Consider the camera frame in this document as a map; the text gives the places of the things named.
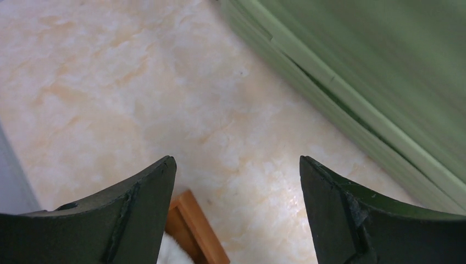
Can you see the white fluffy towel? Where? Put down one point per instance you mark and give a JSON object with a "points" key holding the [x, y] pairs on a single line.
{"points": [[171, 252]]}

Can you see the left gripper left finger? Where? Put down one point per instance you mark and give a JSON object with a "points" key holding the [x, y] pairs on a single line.
{"points": [[123, 223]]}

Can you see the green suitcase blue lining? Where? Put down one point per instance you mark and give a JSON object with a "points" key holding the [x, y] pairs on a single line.
{"points": [[389, 74]]}

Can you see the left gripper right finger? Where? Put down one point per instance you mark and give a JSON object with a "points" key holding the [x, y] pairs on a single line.
{"points": [[351, 223]]}

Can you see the orange wooden tray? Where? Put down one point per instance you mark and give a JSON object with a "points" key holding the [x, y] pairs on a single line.
{"points": [[188, 225]]}

